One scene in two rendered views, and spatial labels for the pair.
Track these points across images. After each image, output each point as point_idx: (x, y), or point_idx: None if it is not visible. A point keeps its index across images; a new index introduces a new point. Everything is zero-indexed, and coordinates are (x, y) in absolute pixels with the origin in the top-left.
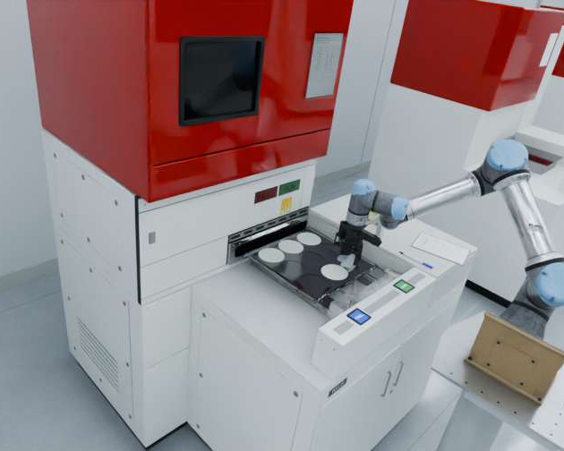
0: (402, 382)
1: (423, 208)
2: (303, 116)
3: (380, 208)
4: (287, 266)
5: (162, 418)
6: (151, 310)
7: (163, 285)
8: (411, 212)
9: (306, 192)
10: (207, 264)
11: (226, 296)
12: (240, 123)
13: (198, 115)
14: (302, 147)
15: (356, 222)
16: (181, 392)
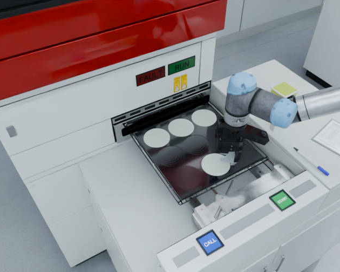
0: (288, 263)
1: (323, 109)
2: None
3: (258, 113)
4: (168, 153)
5: (80, 250)
6: (38, 186)
7: (43, 167)
8: (305, 113)
9: (205, 68)
10: (91, 144)
11: (104, 179)
12: (82, 6)
13: (14, 5)
14: (185, 24)
15: (232, 123)
16: (94, 233)
